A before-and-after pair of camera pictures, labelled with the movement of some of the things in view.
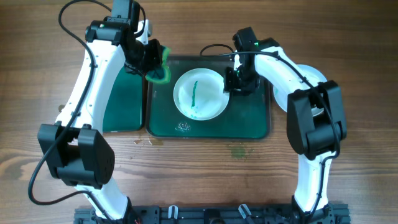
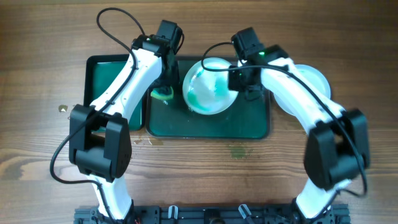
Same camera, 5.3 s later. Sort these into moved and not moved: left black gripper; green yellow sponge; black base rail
Moved: green yellow sponge; left black gripper
Not moved: black base rail
